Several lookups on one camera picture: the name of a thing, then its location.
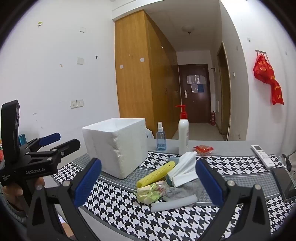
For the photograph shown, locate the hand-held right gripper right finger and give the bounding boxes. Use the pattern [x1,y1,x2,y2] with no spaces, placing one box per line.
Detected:
[195,159,271,241]

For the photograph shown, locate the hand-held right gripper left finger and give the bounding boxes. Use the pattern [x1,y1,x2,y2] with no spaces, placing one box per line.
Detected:
[27,158,102,241]

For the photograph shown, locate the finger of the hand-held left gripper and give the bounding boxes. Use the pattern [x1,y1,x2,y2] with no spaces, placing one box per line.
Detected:
[20,133,61,153]
[25,138,81,163]

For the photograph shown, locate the white pleated paper stack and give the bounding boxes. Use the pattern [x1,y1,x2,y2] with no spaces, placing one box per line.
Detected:
[167,151,199,188]

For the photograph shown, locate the grey sock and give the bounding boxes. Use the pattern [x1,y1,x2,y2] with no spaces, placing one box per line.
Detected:
[163,178,204,202]

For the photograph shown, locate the white foam box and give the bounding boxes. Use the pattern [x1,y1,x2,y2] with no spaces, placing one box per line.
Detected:
[82,118,148,179]

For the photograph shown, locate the yellow sponge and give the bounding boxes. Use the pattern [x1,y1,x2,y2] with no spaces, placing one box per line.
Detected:
[136,161,176,188]

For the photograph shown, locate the green tissue pack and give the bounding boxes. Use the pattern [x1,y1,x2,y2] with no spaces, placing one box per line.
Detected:
[136,181,170,205]

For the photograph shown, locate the person's left forearm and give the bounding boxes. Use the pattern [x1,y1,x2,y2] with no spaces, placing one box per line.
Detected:
[2,200,28,225]

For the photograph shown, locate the person's left hand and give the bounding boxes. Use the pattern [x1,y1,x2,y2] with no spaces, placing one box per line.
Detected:
[0,178,45,211]

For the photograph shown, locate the red snack packet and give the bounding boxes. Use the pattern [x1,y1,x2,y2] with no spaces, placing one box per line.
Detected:
[193,145,214,155]

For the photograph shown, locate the white pump bottle red pump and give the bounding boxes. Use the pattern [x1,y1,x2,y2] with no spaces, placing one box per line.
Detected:
[175,105,189,155]

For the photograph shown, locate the houndstooth table mat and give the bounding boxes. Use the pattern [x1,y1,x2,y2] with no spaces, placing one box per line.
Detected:
[45,151,289,241]

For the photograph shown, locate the white remote control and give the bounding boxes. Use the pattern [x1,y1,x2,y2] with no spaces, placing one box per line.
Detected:
[251,145,276,169]

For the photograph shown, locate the blue spray bottle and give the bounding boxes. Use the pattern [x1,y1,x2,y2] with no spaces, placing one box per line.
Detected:
[156,122,167,151]

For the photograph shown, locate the black smartphone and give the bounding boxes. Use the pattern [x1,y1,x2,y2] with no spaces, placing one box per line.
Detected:
[271,167,296,202]

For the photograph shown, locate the dark brown entrance door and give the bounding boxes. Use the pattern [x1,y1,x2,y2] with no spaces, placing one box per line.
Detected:
[178,64,211,124]

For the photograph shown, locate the wooden side door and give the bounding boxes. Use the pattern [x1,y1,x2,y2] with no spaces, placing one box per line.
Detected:
[217,41,232,141]

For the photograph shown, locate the wooden wardrobe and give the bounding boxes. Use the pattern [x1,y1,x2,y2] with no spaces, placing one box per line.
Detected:
[115,10,181,139]

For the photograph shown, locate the paper notices on door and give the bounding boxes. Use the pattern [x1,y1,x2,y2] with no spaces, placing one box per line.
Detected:
[186,75,206,93]

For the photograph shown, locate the narrow red plastic bag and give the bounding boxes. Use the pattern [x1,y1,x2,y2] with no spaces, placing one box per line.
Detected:
[270,80,284,105]

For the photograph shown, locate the wide red plastic bag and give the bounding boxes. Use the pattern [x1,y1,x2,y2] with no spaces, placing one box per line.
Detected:
[253,54,276,85]

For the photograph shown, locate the black strap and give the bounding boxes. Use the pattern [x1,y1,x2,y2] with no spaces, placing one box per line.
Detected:
[282,153,296,172]

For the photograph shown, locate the metal wall hook rack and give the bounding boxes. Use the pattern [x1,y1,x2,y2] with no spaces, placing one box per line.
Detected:
[255,49,269,61]

